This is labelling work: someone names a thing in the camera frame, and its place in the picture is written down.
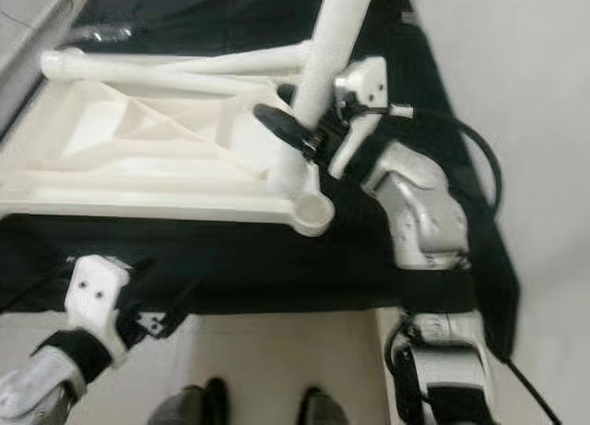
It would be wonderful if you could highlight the clear tape strip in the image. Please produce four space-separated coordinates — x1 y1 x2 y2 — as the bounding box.
86 24 136 45

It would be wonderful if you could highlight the grey robot left foot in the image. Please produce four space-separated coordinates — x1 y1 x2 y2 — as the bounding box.
147 379 231 425

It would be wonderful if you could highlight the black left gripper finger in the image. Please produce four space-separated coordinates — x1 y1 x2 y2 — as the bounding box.
161 277 195 330

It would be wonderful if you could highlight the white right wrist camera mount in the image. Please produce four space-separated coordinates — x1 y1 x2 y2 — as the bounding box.
327 56 391 179

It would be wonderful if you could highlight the grey robot foot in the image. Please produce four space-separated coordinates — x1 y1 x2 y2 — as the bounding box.
297 388 353 425
147 379 231 425

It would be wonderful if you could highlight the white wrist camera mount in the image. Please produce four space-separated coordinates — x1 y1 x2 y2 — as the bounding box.
327 56 391 179
65 254 133 367

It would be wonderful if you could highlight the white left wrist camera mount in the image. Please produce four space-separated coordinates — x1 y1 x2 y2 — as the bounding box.
65 254 133 367

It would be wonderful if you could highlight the grey robot right foot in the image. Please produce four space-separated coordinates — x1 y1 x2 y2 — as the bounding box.
297 388 353 425

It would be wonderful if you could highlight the black table cloth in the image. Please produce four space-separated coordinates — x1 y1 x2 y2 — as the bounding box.
0 0 522 361

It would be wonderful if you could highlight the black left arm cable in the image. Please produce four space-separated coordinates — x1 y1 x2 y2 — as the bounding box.
0 268 77 317

